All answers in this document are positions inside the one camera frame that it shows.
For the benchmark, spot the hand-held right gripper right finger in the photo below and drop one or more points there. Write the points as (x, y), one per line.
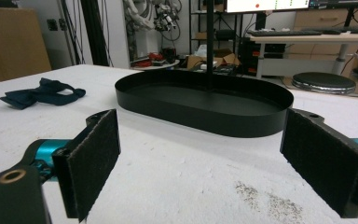
(323, 161)

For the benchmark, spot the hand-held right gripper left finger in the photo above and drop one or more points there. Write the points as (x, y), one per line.
(90, 161)

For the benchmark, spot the dark blue cloth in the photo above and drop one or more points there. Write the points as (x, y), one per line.
(34, 96)

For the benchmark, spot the black oval metal tray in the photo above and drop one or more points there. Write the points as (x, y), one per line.
(199, 116)

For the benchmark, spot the round white side table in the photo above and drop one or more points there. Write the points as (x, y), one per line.
(158, 65)

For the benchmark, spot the light wooden desk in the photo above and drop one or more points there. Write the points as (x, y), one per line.
(310, 39)

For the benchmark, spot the black computer tower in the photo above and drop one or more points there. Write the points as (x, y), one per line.
(261, 54)

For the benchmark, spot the black keyboard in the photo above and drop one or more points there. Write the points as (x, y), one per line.
(284, 32)
(338, 30)

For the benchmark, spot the light wooden drawer cabinet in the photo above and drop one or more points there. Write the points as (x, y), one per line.
(323, 20)

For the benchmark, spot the open cardboard box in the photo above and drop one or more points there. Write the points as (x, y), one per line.
(225, 57)

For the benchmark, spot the large brown cardboard box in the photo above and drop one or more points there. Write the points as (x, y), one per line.
(9, 43)

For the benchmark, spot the black shelf rack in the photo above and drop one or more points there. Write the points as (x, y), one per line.
(230, 34)

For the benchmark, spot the dark computer monitor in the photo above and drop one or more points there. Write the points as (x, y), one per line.
(341, 3)

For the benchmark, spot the black upright pole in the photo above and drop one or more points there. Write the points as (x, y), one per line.
(210, 46)

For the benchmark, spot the bright computer monitor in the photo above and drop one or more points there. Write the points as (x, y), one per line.
(267, 4)

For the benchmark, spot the black metal stand frame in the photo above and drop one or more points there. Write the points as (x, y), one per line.
(93, 31)

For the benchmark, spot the black wall socket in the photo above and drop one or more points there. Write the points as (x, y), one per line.
(62, 24)
(52, 25)

